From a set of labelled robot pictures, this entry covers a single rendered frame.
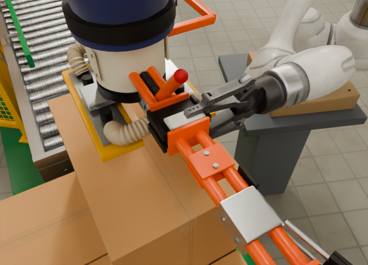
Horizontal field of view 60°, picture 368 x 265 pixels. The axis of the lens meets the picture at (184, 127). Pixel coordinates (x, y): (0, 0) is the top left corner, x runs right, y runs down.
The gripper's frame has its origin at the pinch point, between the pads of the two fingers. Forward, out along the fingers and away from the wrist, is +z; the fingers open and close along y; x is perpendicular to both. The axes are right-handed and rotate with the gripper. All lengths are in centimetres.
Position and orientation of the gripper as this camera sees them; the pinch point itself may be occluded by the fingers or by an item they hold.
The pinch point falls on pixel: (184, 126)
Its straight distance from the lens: 58.1
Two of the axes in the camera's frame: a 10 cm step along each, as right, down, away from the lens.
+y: 0.0, 6.8, 7.3
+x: -4.8, -6.4, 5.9
